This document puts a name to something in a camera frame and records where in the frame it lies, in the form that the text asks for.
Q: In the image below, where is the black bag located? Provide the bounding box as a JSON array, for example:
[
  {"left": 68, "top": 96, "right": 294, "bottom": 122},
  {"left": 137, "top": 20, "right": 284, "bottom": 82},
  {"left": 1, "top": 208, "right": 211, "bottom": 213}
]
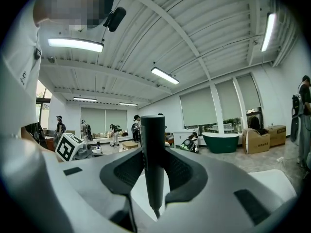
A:
[{"left": 249, "top": 116, "right": 262, "bottom": 131}]

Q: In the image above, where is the grey roller blind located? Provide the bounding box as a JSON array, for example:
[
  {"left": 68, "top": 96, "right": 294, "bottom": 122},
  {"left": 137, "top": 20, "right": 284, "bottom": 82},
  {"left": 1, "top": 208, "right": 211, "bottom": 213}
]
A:
[
  {"left": 236, "top": 74, "right": 261, "bottom": 111},
  {"left": 179, "top": 86, "right": 218, "bottom": 127},
  {"left": 214, "top": 79, "right": 242, "bottom": 121},
  {"left": 105, "top": 109, "right": 128, "bottom": 133},
  {"left": 81, "top": 107, "right": 106, "bottom": 134}
]

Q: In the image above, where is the small cardboard box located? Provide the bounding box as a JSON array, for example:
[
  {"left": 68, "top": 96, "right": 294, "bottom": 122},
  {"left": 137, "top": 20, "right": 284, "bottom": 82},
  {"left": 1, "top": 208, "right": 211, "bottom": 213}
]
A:
[{"left": 265, "top": 124, "right": 287, "bottom": 148}]

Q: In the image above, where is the black head camera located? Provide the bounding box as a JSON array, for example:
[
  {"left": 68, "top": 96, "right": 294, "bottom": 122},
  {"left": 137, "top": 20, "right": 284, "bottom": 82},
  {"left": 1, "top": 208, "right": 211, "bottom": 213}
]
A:
[{"left": 103, "top": 6, "right": 127, "bottom": 33}]

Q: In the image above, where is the person's left forearm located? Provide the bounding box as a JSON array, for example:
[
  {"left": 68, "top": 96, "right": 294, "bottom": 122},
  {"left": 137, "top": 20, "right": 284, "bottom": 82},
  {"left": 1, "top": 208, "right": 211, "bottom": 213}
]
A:
[{"left": 20, "top": 126, "right": 61, "bottom": 164}]

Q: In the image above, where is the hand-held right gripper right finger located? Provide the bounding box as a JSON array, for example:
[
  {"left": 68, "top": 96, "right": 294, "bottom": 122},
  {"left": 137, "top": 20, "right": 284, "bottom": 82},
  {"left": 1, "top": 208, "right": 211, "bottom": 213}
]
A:
[{"left": 145, "top": 147, "right": 299, "bottom": 233}]

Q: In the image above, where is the white cabinet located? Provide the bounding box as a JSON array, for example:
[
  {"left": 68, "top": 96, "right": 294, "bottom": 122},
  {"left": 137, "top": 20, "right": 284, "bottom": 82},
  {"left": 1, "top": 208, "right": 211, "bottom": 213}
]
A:
[{"left": 173, "top": 130, "right": 199, "bottom": 149}]

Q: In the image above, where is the large cardboard box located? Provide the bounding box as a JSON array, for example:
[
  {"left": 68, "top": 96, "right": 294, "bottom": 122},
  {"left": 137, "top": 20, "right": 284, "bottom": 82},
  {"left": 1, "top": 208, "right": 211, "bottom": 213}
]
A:
[{"left": 242, "top": 127, "right": 271, "bottom": 155}]

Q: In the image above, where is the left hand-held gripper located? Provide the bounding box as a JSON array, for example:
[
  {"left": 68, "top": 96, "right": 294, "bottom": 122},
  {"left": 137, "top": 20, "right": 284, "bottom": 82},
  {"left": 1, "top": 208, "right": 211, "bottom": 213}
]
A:
[{"left": 54, "top": 132, "right": 99, "bottom": 163}]

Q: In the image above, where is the white bathtub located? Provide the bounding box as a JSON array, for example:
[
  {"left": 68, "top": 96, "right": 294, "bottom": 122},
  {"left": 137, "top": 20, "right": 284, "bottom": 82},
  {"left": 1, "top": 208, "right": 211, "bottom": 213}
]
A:
[{"left": 247, "top": 168, "right": 296, "bottom": 199}]

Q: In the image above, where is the light wooden table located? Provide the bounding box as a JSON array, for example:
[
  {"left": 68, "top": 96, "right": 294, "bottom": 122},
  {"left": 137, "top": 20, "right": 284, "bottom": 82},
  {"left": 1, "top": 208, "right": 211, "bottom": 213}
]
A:
[{"left": 121, "top": 140, "right": 139, "bottom": 151}]

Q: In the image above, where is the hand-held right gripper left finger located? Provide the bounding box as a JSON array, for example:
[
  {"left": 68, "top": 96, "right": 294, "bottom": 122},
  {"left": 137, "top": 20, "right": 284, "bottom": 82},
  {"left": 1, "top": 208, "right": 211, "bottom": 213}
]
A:
[{"left": 1, "top": 136, "right": 145, "bottom": 233}]

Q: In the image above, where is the green bathtub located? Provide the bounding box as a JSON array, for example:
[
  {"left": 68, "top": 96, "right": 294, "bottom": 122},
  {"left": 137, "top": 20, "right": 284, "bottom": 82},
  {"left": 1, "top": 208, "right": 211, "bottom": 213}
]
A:
[{"left": 202, "top": 132, "right": 240, "bottom": 154}]

